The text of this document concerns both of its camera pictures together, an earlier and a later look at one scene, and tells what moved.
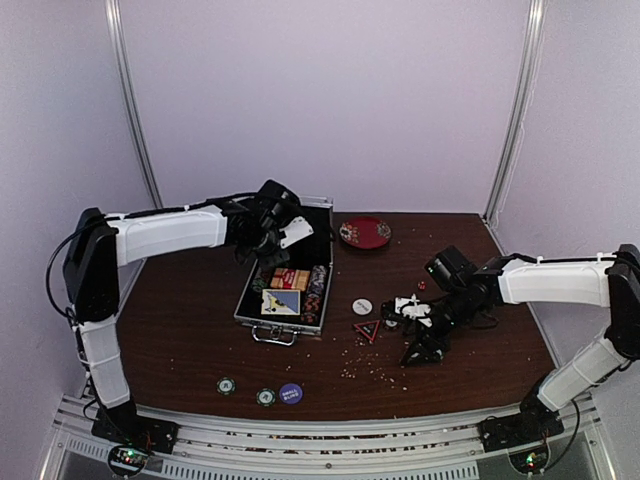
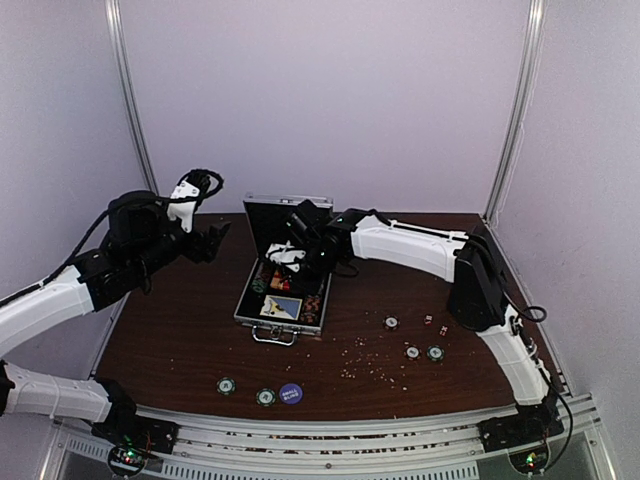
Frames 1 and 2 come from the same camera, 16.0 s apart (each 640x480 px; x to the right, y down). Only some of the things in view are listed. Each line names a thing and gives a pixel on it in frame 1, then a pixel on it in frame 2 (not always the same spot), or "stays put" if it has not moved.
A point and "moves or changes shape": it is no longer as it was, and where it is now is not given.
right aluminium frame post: [526, 84] stays put
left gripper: [270, 261] → [204, 243]
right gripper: [422, 344] → [310, 286]
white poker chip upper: [391, 323] stays put
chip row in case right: [314, 293] stays put
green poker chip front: [266, 397] stays put
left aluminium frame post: [115, 26] stays put
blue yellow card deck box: [281, 302] moves or changes shape
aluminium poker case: [284, 298] stays put
